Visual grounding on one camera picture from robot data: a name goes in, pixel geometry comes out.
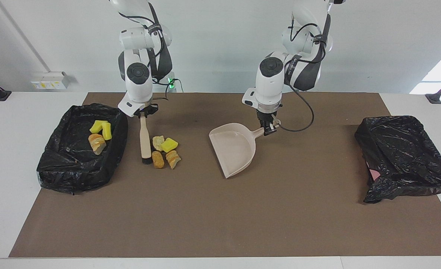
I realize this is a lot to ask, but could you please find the beige plastic dustpan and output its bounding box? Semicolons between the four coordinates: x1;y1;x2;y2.
209;120;281;179

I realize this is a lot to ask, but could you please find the yellow sponge block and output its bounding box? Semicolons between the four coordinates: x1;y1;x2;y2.
161;137;179;153

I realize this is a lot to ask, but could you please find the notched yellow sponge piece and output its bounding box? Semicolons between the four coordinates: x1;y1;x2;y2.
90;120;109;134

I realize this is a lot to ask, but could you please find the striped orange bread piece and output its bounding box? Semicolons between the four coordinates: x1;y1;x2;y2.
88;134;107;155
166;150;182;170

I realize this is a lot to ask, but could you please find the right black trash bag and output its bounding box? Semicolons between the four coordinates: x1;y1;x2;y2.
36;103;129;195

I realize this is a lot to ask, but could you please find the black trash bag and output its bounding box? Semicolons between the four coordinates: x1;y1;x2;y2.
36;103;129;195
354;115;441;204

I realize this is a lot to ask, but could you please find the left black trash bag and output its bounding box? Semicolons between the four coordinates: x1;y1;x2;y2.
354;115;441;204

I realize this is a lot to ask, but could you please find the brown table mat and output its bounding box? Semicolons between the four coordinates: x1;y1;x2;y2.
9;92;441;258

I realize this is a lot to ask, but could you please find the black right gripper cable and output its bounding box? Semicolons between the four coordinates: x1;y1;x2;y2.
118;2;169;102

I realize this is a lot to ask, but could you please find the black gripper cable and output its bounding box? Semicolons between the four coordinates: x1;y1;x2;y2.
118;2;169;102
278;13;333;132

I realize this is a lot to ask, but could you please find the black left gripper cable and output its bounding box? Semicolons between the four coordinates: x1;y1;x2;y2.
278;13;333;132

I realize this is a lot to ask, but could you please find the white wall power strip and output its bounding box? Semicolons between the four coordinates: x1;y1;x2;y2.
31;72;70;90

